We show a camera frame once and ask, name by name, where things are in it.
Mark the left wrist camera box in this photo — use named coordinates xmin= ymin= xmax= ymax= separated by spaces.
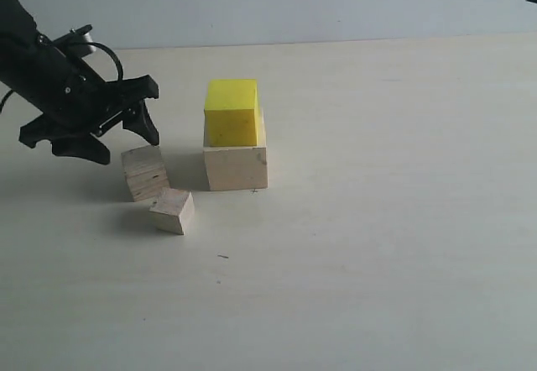
xmin=53 ymin=24 xmax=96 ymax=58

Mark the large pale wooden cube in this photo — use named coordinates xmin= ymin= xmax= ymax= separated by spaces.
xmin=203 ymin=112 xmax=268 ymax=191

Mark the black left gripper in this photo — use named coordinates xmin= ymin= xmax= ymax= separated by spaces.
xmin=18 ymin=39 xmax=160 ymax=165

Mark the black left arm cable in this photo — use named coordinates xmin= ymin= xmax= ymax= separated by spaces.
xmin=0 ymin=41 xmax=125 ymax=114

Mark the yellow cube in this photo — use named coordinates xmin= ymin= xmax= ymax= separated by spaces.
xmin=204 ymin=79 xmax=260 ymax=147

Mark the medium wooden cube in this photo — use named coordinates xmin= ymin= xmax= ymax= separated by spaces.
xmin=121 ymin=145 xmax=170 ymax=201

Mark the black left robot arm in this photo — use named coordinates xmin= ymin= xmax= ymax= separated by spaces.
xmin=1 ymin=0 xmax=159 ymax=165

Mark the small wooden cube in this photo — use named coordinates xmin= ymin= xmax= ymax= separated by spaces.
xmin=149 ymin=188 xmax=195 ymax=235

